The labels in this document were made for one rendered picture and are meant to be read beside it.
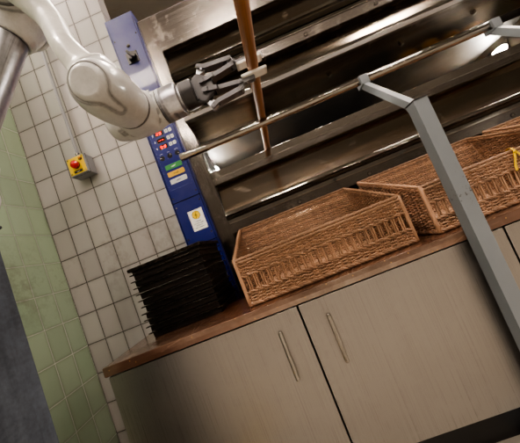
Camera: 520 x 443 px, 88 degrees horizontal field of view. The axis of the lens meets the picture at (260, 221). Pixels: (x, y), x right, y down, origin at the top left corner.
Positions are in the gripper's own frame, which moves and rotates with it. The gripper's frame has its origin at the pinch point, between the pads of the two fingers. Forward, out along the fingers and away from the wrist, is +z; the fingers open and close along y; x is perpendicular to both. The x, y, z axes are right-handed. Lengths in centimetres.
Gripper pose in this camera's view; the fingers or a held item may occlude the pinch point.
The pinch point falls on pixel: (251, 68)
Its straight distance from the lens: 82.7
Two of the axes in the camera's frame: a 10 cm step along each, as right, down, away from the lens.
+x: -0.9, -0.5, -9.9
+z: 9.3, -3.8, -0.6
